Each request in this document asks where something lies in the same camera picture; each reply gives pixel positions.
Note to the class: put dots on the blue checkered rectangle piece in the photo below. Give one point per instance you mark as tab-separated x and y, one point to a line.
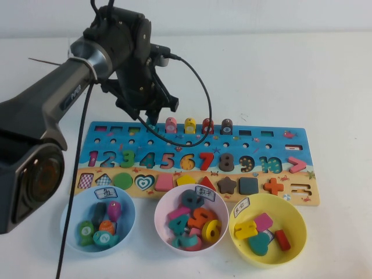
270	234

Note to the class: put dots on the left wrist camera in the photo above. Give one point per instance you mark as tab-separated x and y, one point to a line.
160	50

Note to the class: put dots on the long pink number piece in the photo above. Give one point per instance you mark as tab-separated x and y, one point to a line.
177	214

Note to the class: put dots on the green circle piece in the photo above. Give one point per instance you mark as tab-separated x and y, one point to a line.
123	180

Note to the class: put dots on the yellow plastic bowl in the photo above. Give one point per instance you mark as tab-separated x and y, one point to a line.
293	221

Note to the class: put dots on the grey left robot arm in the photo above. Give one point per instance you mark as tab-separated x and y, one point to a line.
43	93

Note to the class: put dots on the orange plus sign piece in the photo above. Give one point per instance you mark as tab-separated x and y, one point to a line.
273	186

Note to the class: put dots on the orange fish piece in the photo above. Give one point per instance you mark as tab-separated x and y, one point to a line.
107	227

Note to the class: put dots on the pink fish piece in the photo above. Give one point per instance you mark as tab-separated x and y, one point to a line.
171	126

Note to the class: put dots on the purple fish piece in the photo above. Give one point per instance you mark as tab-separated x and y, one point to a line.
114	210

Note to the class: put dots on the paper label on pink bowl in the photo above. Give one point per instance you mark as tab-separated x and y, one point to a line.
205	192

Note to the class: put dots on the colourful wooden puzzle board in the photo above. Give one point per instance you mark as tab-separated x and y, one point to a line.
235	151

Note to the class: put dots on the yellow fish piece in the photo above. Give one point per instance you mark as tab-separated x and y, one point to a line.
189	126

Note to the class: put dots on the brown star piece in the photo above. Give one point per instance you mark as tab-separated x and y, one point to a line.
227	186

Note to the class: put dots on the dark grey fish piece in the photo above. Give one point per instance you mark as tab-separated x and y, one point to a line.
99	213

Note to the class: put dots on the yellow pentagon piece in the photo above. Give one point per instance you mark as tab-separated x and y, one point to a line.
186	180

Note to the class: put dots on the red triangle piece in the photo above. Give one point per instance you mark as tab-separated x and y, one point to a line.
207	184

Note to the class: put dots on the red fish piece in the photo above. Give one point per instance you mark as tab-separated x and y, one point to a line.
207	123

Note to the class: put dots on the teal heart piece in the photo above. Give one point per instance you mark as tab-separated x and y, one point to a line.
258	244

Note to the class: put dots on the red minus sign piece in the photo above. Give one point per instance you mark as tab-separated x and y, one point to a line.
282	240

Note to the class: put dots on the orange number five piece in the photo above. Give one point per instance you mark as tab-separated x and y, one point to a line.
197	222

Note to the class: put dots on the teal fish piece number four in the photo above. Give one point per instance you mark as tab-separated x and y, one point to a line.
151	125

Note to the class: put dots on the pink trapezoid piece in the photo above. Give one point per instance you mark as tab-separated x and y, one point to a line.
164	183

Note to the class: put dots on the small pink number piece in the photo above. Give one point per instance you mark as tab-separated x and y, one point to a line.
194	232

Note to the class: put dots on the light blue plastic bowl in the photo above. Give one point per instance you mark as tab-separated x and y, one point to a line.
75	215

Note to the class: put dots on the brown fish piece number eight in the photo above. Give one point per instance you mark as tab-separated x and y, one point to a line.
226	128

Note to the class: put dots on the red number seven piece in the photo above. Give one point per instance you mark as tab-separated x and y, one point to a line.
207	158

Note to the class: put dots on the pink diamond piece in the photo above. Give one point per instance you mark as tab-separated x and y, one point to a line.
263	221

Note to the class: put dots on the yellow number six piece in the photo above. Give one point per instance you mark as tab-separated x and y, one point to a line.
207	232

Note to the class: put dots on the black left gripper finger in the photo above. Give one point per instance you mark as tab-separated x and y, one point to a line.
156	114
147	115

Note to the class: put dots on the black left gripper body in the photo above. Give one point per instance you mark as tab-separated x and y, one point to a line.
136	90

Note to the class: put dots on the pink greater-than sign piece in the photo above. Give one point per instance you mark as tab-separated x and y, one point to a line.
300	165

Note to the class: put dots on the teal fish piece number two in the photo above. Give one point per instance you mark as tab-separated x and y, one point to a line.
104	238

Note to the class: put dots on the yellow equals sign piece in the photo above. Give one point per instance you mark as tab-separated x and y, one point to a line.
239	231

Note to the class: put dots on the paper label on blue bowl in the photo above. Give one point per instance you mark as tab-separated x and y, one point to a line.
106	193

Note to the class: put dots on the green fish piece number three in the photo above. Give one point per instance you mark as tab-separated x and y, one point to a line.
86	232

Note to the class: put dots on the dark grey square piece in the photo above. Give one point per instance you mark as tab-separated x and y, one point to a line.
248	186

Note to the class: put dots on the pale pink plastic bowl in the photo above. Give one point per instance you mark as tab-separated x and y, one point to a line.
162	212

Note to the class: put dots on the paper label on yellow bowl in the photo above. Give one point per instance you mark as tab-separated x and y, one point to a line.
241	203

